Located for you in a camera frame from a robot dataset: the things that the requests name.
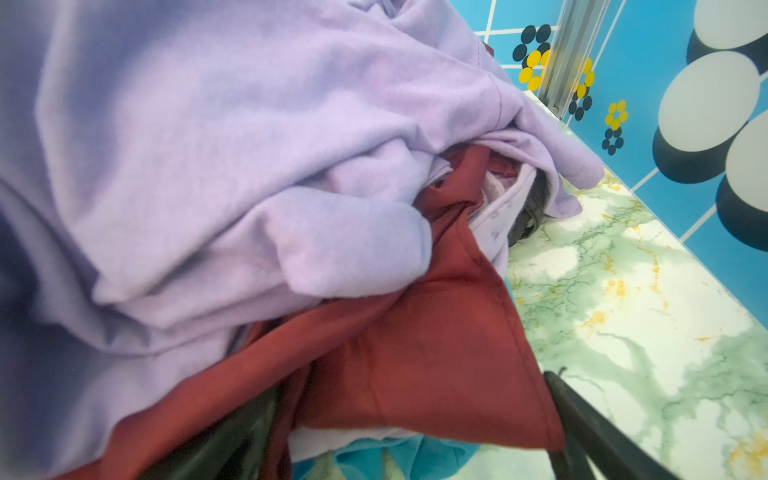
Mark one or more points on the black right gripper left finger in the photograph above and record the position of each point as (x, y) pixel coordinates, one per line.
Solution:
(233, 448)

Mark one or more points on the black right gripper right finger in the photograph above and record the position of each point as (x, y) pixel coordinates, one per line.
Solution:
(591, 440)

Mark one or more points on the maroon red cloth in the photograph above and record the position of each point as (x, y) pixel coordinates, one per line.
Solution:
(445, 357)

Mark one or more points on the teal blue cloth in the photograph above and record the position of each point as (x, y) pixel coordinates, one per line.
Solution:
(416, 457)

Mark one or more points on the black dark cloth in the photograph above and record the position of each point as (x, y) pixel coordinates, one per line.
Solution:
(532, 214)

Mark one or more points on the lavender purple cloth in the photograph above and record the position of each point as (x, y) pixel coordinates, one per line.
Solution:
(175, 173)

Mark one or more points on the aluminium frame post right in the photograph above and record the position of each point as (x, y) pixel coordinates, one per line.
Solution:
(578, 26)

